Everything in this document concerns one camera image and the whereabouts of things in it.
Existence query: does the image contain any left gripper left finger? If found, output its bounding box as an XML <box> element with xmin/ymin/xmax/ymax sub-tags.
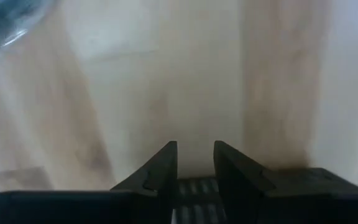
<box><xmin>0</xmin><ymin>141</ymin><xmax>178</xmax><ymax>224</ymax></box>

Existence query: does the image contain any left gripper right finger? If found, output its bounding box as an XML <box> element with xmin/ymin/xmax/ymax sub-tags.
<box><xmin>213</xmin><ymin>141</ymin><xmax>358</xmax><ymax>224</ymax></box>

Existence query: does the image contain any black slotted plastic basket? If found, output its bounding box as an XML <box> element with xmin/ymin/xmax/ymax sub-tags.
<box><xmin>171</xmin><ymin>176</ymin><xmax>228</xmax><ymax>224</ymax></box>

